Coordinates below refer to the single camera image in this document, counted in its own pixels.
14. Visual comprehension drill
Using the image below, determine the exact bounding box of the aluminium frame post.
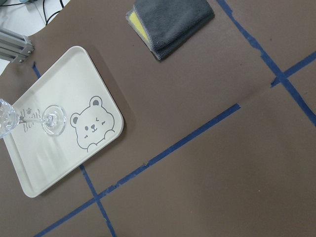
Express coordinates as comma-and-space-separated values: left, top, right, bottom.
0, 28, 35, 64

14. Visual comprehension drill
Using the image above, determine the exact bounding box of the cream bear tray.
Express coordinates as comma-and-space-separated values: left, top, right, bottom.
4, 46, 123, 198

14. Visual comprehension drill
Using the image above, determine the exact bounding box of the clear wine glass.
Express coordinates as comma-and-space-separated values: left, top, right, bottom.
0, 99, 66, 139

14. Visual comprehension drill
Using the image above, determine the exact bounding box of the grey yellow folded cloth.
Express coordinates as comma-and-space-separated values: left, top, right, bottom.
125, 0, 215, 61

